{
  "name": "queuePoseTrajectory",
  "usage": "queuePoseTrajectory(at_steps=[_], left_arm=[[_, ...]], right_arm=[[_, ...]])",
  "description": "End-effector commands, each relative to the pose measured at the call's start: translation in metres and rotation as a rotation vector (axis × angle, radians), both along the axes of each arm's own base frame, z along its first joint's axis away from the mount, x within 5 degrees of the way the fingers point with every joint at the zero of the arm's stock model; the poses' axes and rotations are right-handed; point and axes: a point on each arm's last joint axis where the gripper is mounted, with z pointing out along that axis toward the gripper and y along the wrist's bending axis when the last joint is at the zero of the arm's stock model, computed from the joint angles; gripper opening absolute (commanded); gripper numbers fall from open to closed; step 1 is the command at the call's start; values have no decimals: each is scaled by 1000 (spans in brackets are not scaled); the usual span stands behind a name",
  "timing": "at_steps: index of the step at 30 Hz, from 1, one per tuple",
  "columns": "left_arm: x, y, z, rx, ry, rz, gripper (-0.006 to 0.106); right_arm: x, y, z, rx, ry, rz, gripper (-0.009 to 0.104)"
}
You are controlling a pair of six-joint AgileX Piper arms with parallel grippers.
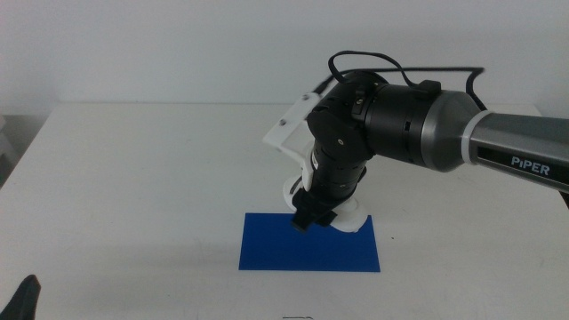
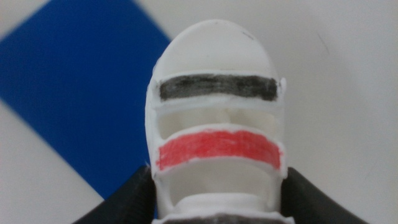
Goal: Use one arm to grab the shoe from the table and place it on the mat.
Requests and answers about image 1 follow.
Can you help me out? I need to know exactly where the black camera cable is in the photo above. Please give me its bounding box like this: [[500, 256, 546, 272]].
[[312, 50, 488, 112]]

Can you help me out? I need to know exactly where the blue rectangular mat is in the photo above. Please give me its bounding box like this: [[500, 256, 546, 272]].
[[238, 212, 381, 273]]

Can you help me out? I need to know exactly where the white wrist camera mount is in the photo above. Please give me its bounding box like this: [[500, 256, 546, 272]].
[[262, 92, 323, 193]]

